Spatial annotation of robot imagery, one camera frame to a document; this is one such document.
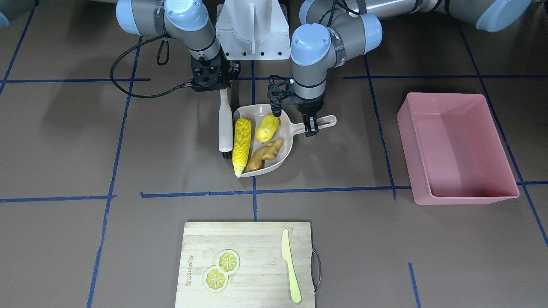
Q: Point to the yellow plastic knife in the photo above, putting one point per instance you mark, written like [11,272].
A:
[285,251]

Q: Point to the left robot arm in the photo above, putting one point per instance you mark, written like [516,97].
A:
[335,31]

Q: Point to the yellow toy corn cob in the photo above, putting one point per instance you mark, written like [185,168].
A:
[241,146]

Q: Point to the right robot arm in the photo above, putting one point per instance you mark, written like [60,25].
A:
[167,20]

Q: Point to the beige plastic dustpan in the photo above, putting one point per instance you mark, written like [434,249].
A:
[287,130]

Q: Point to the brown toy ginger root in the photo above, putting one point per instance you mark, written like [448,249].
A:
[268,152]

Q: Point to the beige hand brush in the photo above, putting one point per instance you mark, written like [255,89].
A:
[225,126]

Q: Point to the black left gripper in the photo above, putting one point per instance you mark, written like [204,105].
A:
[309,107]

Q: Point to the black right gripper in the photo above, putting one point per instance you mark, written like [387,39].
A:
[225,69]

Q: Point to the pink plastic bin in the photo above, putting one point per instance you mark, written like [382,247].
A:
[453,152]

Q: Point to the yellow toy potato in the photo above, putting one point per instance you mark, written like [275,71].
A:
[267,128]

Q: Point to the bamboo cutting board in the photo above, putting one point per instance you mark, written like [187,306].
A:
[262,278]

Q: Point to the white pillar mount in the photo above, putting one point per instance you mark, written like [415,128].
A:
[253,30]

